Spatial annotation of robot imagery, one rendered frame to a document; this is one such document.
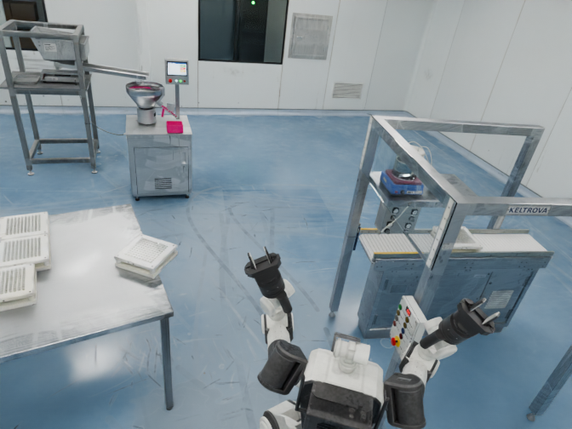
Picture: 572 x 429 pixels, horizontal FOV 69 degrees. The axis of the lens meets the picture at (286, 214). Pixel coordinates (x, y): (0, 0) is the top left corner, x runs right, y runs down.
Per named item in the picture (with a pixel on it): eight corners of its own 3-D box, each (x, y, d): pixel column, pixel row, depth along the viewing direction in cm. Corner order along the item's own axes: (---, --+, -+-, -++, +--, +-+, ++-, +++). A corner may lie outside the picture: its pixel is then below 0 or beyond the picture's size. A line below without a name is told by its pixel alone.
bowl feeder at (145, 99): (128, 128, 413) (124, 90, 394) (128, 116, 442) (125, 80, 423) (179, 128, 428) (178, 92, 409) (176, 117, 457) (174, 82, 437)
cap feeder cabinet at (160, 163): (132, 203, 440) (125, 134, 400) (132, 178, 485) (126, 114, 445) (192, 199, 459) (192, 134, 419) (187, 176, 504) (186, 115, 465)
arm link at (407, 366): (426, 381, 167) (421, 407, 147) (397, 363, 172) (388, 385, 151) (441, 357, 165) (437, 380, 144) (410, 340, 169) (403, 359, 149)
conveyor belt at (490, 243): (369, 262, 268) (371, 256, 266) (357, 239, 289) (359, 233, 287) (551, 260, 294) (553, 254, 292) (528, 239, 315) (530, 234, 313)
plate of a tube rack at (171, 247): (113, 259, 228) (113, 255, 227) (140, 236, 248) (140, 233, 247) (153, 271, 223) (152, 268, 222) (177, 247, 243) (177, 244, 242)
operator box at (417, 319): (402, 362, 195) (417, 323, 182) (388, 334, 209) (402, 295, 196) (414, 361, 196) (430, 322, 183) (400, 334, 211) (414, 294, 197)
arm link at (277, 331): (293, 335, 178) (298, 360, 156) (262, 337, 177) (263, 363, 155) (291, 309, 176) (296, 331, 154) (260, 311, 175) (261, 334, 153)
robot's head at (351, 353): (363, 374, 137) (369, 356, 133) (333, 366, 139) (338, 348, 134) (364, 358, 143) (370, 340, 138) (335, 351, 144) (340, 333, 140)
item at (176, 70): (167, 121, 443) (164, 60, 410) (166, 117, 451) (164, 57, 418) (189, 121, 450) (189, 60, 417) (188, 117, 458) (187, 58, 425)
